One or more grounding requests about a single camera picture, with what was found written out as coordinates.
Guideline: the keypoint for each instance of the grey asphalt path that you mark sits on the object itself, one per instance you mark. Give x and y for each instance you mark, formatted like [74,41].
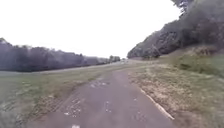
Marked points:
[110,100]

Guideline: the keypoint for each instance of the pale kerb strip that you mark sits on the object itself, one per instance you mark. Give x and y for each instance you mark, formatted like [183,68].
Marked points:
[156,105]

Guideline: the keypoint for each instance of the wood of dark trees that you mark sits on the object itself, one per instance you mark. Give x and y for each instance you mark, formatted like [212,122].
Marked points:
[40,59]

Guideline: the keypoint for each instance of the grass slope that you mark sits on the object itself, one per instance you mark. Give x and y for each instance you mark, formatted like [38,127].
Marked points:
[186,86]

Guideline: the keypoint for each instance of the grass field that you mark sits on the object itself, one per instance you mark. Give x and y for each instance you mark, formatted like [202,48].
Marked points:
[36,83]

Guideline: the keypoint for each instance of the row of trees on slope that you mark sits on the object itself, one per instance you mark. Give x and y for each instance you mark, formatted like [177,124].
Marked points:
[186,30]

